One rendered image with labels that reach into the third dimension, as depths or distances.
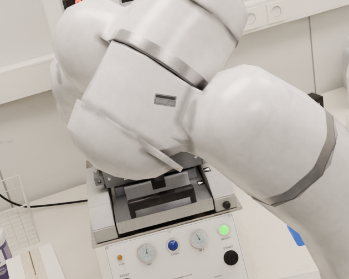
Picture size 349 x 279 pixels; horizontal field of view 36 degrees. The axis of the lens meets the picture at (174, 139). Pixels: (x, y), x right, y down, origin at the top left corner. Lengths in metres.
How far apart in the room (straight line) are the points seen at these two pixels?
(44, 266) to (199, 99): 0.98
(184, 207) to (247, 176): 0.75
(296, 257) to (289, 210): 0.87
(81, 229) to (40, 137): 0.37
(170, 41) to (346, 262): 0.28
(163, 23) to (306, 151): 0.17
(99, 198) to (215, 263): 0.30
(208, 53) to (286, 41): 1.57
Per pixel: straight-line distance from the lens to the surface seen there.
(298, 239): 1.43
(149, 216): 1.21
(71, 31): 0.58
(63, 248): 1.60
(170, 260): 1.24
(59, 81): 0.74
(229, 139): 0.45
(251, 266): 1.28
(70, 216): 1.74
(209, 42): 0.50
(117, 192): 1.30
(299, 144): 0.47
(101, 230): 1.22
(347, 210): 0.53
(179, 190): 1.20
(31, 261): 1.43
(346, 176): 0.51
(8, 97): 1.75
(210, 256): 1.25
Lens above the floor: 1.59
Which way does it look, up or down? 24 degrees down
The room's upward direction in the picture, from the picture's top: 12 degrees counter-clockwise
